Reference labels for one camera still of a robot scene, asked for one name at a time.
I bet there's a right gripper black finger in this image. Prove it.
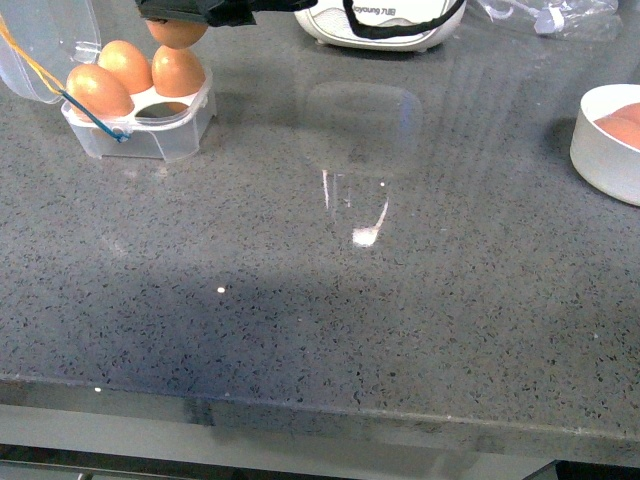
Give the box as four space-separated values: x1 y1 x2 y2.
136 0 317 27

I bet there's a brown egg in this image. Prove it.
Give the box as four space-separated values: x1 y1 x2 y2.
145 20 208 49
595 116 640 149
611 102 640 124

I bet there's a clear plastic egg box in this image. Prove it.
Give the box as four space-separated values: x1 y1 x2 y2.
1 1 216 161

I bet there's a brown egg back right box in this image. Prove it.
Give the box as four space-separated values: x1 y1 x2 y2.
151 45 206 98

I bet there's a brown egg box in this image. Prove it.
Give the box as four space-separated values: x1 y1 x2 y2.
66 64 134 119
98 40 153 95
151 45 206 98

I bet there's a brown egg back left box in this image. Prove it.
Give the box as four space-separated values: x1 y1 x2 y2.
98 40 153 95

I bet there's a brown egg front left box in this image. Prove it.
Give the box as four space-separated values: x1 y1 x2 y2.
66 64 134 119

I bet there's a brown egg back in bowl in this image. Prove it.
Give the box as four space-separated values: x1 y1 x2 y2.
611 102 640 124

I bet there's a white soy milk maker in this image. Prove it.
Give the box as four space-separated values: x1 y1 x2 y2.
295 1 466 52

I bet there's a blue rubber band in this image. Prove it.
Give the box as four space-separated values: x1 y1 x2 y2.
60 90 130 143

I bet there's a yellow rubber band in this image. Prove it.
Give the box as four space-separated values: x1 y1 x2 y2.
1 18 65 96

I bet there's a white ceramic bowl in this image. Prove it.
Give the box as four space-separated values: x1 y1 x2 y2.
570 84 639 206

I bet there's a black cable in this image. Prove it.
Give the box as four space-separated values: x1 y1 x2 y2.
342 0 467 41

